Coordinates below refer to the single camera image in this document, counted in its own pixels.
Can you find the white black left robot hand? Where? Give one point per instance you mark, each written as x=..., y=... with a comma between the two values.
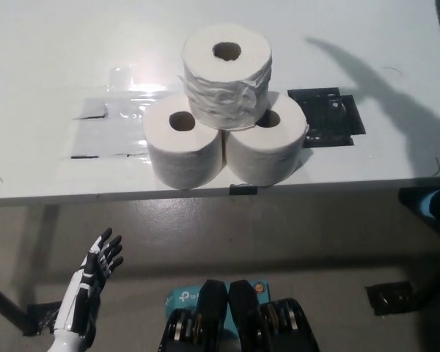
x=77, y=293

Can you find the black floor tape patch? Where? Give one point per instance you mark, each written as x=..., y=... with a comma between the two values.
x=388, y=298
x=40, y=319

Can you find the black table leg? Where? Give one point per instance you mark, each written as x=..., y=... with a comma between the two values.
x=3, y=300

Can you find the teal tp-link box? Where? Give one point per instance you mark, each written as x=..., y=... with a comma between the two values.
x=183, y=298

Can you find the black tape patch on table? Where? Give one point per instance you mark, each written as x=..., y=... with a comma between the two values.
x=330, y=117

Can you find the grey tape patch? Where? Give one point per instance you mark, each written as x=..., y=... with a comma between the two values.
x=102, y=139

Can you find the small black tape strip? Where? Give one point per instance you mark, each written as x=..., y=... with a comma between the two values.
x=243, y=190

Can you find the clear glossy tape sheet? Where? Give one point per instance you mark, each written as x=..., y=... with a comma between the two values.
x=139, y=93

